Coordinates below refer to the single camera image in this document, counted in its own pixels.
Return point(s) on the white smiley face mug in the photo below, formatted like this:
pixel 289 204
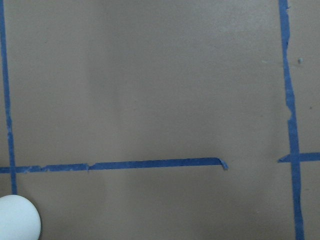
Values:
pixel 19 219

